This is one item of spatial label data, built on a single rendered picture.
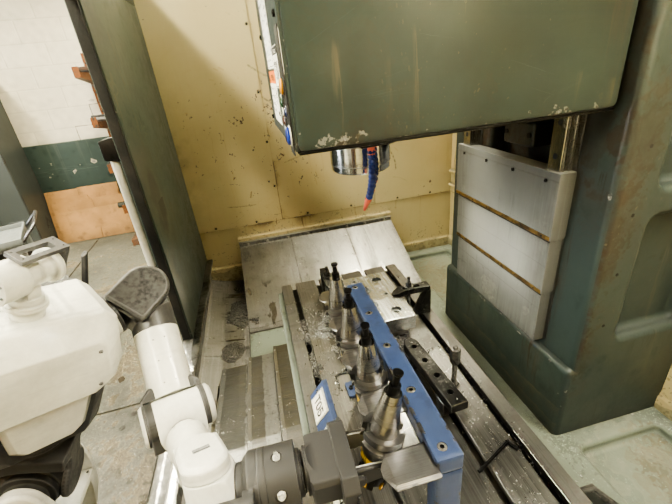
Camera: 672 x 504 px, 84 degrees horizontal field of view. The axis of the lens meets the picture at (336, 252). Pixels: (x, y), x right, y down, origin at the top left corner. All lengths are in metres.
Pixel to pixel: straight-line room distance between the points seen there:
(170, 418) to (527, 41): 0.93
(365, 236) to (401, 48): 1.55
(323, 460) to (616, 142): 0.85
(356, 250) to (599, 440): 1.30
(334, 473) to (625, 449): 1.12
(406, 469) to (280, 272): 1.54
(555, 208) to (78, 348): 1.07
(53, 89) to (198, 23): 3.90
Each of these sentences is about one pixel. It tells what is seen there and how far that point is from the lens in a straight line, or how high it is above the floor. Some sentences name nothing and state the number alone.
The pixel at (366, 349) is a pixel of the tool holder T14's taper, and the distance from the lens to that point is 0.62.
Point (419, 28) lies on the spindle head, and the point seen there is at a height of 1.74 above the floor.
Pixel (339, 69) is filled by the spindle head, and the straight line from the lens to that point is 0.67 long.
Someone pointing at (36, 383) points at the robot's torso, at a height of 1.27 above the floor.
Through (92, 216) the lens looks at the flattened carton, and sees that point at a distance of 5.79.
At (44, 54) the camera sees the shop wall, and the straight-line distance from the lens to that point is 5.75.
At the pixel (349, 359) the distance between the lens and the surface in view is 0.71.
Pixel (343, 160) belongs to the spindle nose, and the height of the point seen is 1.48.
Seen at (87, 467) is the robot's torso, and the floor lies 0.86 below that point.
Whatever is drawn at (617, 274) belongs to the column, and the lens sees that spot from 1.15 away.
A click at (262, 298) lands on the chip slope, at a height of 0.70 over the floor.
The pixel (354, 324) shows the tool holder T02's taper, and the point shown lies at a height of 1.26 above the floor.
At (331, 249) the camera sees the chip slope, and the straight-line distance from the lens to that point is 2.08.
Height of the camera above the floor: 1.70
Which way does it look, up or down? 26 degrees down
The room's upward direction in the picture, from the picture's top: 6 degrees counter-clockwise
